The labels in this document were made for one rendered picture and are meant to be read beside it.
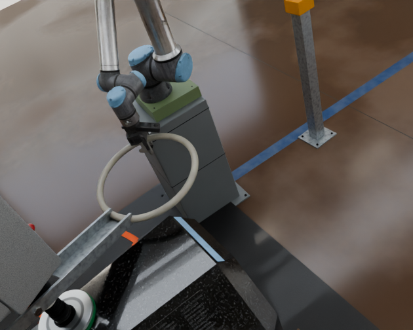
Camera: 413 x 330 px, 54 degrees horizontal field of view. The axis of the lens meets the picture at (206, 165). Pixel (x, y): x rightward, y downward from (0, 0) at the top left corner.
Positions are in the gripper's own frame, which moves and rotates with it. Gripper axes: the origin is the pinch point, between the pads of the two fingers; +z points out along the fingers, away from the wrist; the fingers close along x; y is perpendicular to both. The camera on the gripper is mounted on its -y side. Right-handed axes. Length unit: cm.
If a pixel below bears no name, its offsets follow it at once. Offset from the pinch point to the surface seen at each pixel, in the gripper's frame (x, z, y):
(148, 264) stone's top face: 64, 2, 2
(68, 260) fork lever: 63, -13, 27
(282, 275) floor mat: 35, 87, -43
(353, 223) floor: 10, 92, -90
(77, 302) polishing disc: 75, -2, 29
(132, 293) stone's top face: 74, 1, 8
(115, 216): 42.6, -6.8, 13.0
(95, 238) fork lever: 52, -9, 20
